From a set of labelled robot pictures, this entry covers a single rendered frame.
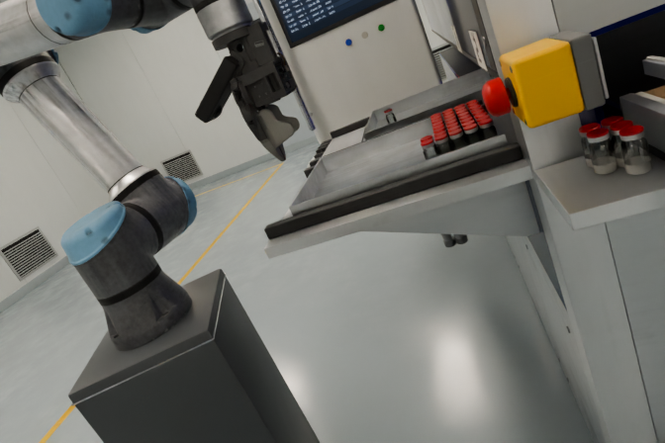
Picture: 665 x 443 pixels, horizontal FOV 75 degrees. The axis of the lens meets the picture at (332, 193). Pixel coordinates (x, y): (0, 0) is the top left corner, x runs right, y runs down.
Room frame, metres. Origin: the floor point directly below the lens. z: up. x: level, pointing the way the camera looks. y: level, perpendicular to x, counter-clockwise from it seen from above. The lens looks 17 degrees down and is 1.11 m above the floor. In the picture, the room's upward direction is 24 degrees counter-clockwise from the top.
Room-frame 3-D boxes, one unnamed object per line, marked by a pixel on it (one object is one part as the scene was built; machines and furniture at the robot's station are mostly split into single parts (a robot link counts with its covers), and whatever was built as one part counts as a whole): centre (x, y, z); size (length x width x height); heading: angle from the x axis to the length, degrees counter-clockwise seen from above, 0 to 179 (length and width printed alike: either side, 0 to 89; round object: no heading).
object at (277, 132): (0.70, 0.04, 1.02); 0.06 x 0.03 x 0.09; 72
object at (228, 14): (0.72, 0.04, 1.21); 0.08 x 0.08 x 0.05
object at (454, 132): (0.70, -0.23, 0.90); 0.18 x 0.02 x 0.05; 162
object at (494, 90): (0.45, -0.21, 0.99); 0.04 x 0.04 x 0.04; 72
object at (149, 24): (0.75, 0.14, 1.29); 0.11 x 0.11 x 0.08; 62
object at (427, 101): (1.03, -0.32, 0.90); 0.34 x 0.26 x 0.04; 72
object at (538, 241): (1.50, -0.57, 0.73); 1.98 x 0.01 x 0.25; 162
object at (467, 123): (0.70, -0.25, 0.90); 0.18 x 0.02 x 0.05; 162
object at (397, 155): (0.74, -0.13, 0.90); 0.34 x 0.26 x 0.04; 72
